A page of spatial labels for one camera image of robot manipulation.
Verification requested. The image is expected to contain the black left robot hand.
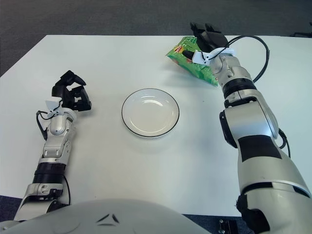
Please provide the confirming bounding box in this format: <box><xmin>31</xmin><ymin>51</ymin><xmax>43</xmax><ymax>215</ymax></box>
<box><xmin>51</xmin><ymin>70</ymin><xmax>93</xmax><ymax>112</ymax></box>

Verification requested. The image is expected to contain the black right elbow cable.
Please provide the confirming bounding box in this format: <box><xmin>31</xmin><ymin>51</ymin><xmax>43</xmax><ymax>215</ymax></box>
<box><xmin>277</xmin><ymin>128</ymin><xmax>291</xmax><ymax>158</ymax></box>

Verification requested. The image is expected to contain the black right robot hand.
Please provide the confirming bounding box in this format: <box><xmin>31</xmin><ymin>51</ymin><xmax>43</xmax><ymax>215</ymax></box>
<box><xmin>184</xmin><ymin>21</ymin><xmax>229</xmax><ymax>60</ymax></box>

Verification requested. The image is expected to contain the black elbow cable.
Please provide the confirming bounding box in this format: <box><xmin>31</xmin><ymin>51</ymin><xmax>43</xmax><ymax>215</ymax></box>
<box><xmin>63</xmin><ymin>176</ymin><xmax>72</xmax><ymax>205</ymax></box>
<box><xmin>277</xmin><ymin>128</ymin><xmax>291</xmax><ymax>158</ymax></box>

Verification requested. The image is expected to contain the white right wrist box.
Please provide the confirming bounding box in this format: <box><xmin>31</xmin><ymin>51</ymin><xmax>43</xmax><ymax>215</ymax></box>
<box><xmin>192</xmin><ymin>47</ymin><xmax>237</xmax><ymax>66</ymax></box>

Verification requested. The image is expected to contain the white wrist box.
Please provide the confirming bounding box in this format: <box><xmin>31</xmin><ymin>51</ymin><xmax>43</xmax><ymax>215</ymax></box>
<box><xmin>192</xmin><ymin>47</ymin><xmax>237</xmax><ymax>66</ymax></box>
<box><xmin>45</xmin><ymin>97</ymin><xmax>63</xmax><ymax>115</ymax></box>

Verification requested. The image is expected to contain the black left elbow cable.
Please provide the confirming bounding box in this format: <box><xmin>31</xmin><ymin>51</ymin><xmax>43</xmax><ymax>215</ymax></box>
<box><xmin>63</xmin><ymin>176</ymin><xmax>72</xmax><ymax>205</ymax></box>

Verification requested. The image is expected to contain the black metal bracket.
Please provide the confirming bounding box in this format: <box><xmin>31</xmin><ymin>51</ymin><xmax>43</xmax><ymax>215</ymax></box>
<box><xmin>218</xmin><ymin>218</ymin><xmax>238</xmax><ymax>234</ymax></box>

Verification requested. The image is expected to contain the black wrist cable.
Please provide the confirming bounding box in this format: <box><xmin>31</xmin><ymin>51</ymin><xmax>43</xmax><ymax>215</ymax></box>
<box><xmin>225</xmin><ymin>35</ymin><xmax>271</xmax><ymax>83</ymax></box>
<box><xmin>36</xmin><ymin>110</ymin><xmax>53</xmax><ymax>141</ymax></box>

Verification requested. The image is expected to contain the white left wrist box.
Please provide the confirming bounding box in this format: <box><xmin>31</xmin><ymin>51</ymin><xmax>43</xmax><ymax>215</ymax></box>
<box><xmin>45</xmin><ymin>97</ymin><xmax>63</xmax><ymax>115</ymax></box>

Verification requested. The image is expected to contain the grey robot torso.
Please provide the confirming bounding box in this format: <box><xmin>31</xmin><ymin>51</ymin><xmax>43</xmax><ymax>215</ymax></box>
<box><xmin>0</xmin><ymin>198</ymin><xmax>220</xmax><ymax>234</ymax></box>

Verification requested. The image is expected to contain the black floor object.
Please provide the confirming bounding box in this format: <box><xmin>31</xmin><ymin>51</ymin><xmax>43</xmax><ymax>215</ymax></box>
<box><xmin>293</xmin><ymin>30</ymin><xmax>312</xmax><ymax>39</ymax></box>

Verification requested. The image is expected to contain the white plate black rim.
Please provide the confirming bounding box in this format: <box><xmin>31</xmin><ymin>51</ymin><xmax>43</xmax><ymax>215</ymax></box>
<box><xmin>121</xmin><ymin>88</ymin><xmax>180</xmax><ymax>139</ymax></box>

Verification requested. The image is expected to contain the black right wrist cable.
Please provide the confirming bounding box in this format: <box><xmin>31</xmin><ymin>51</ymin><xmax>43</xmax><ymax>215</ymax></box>
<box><xmin>225</xmin><ymin>35</ymin><xmax>271</xmax><ymax>83</ymax></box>

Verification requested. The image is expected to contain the green snack chip bag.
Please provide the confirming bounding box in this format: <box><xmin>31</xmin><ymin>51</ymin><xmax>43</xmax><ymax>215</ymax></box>
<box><xmin>165</xmin><ymin>36</ymin><xmax>219</xmax><ymax>88</ymax></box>

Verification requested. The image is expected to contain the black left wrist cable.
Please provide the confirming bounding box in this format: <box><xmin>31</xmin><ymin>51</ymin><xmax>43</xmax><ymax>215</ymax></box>
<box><xmin>36</xmin><ymin>110</ymin><xmax>53</xmax><ymax>141</ymax></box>

